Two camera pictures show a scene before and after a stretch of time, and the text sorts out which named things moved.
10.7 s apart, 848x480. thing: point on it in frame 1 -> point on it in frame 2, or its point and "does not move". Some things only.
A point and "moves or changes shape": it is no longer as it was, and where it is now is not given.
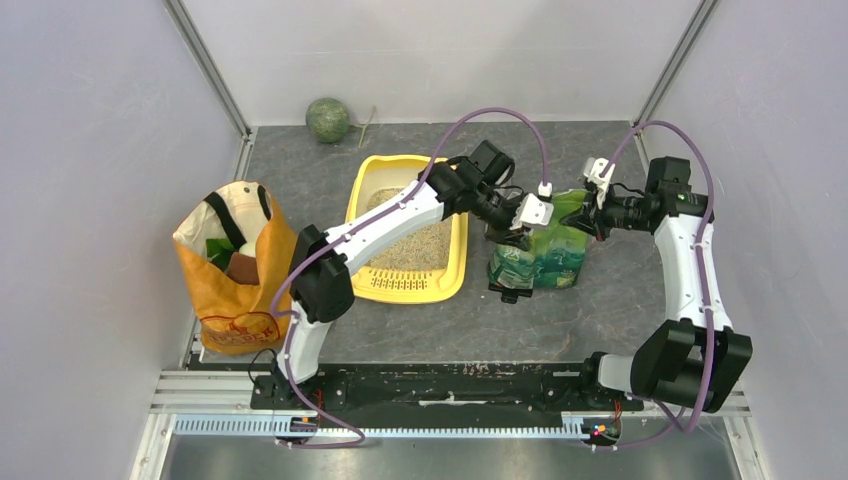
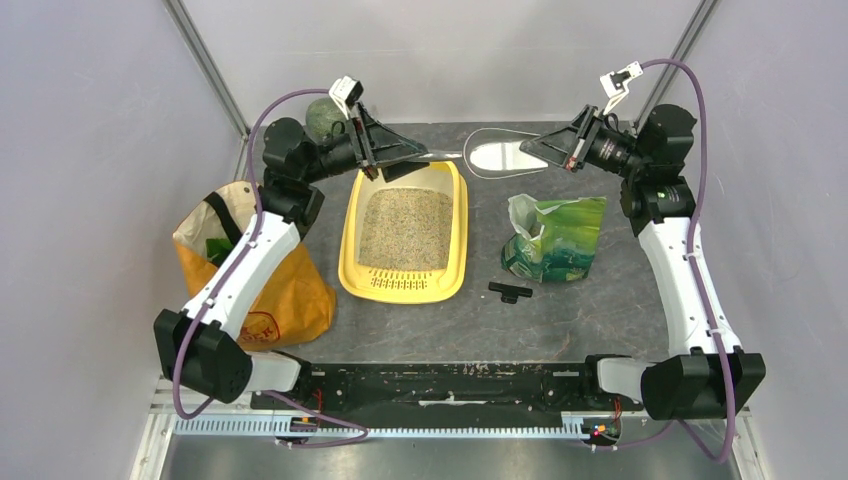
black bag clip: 509,295 does not move
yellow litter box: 432,269 does not move
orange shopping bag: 235,246 does not move
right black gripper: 590,218 -> 570,145
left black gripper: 504,235 -> 375,144
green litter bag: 555,258 moves or changes shape
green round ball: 327,120 does not move
